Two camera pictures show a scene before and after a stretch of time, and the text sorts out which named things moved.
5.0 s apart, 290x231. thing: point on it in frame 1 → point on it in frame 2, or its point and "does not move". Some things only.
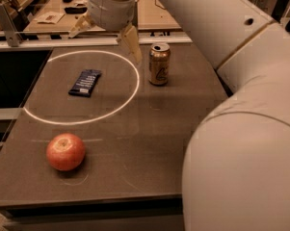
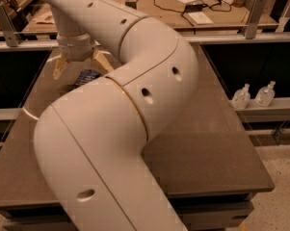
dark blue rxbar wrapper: [85, 83] does not move
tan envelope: [51, 17] does not move
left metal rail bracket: [13, 37] does not move
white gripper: [111, 12] → [76, 50]
